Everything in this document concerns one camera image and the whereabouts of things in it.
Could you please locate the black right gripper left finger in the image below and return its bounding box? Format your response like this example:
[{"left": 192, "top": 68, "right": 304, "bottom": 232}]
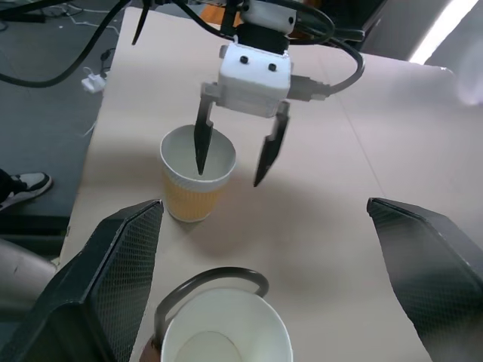
[{"left": 0, "top": 198, "right": 165, "bottom": 362}]

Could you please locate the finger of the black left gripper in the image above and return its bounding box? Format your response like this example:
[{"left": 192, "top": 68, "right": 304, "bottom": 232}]
[
  {"left": 254, "top": 100, "right": 291, "bottom": 189},
  {"left": 192, "top": 96, "right": 215, "bottom": 177}
]

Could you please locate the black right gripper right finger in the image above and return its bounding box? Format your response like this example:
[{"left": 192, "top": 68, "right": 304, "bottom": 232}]
[{"left": 367, "top": 197, "right": 483, "bottom": 362}]

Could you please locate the yellow ribbed paper cup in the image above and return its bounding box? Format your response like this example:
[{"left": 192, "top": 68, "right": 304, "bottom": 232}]
[{"left": 159, "top": 124, "right": 238, "bottom": 223}]

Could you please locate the white paper cup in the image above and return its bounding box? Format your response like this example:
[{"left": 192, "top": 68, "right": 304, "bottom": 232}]
[{"left": 159, "top": 289, "right": 294, "bottom": 362}]

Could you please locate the silver robot body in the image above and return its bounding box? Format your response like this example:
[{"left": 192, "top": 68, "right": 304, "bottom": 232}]
[{"left": 0, "top": 237, "right": 58, "bottom": 316}]

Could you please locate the black and white sneaker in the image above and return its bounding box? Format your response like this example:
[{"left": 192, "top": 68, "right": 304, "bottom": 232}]
[{"left": 0, "top": 171, "right": 54, "bottom": 213}]

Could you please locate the white power adapter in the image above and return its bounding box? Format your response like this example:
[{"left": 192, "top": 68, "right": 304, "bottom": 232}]
[{"left": 80, "top": 66, "right": 107, "bottom": 94}]

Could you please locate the dark cabinet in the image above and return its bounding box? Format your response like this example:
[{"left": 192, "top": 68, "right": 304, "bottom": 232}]
[{"left": 360, "top": 0, "right": 456, "bottom": 63}]

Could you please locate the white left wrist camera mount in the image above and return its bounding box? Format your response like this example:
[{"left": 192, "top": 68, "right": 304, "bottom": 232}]
[{"left": 217, "top": 41, "right": 294, "bottom": 119}]

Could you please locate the black hanging strap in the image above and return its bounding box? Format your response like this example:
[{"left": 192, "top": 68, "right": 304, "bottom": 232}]
[{"left": 131, "top": 0, "right": 152, "bottom": 47}]

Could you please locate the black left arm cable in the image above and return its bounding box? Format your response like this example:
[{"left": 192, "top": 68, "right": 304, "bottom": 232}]
[{"left": 288, "top": 0, "right": 367, "bottom": 100}]

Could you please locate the thick black floor cable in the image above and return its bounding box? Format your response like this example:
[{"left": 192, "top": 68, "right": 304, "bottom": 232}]
[{"left": 0, "top": 0, "right": 128, "bottom": 88}]

